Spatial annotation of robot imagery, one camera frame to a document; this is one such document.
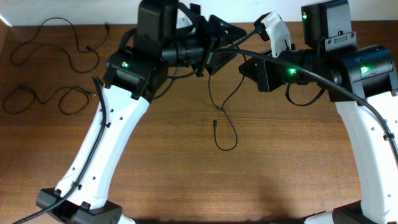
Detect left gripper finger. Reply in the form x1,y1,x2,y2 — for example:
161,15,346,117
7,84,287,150
205,52,236,75
208,15,247,47

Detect black usb cable long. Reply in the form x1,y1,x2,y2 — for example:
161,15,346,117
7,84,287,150
207,52,248,152

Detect black cable short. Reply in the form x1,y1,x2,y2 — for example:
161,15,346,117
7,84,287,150
10,17,111,75

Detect black usb cable thin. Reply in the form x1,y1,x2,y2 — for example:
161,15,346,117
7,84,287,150
2,85,96,116

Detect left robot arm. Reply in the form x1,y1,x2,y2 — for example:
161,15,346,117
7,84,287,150
36,1,246,223

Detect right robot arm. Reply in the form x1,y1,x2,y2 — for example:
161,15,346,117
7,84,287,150
239,1,397,223

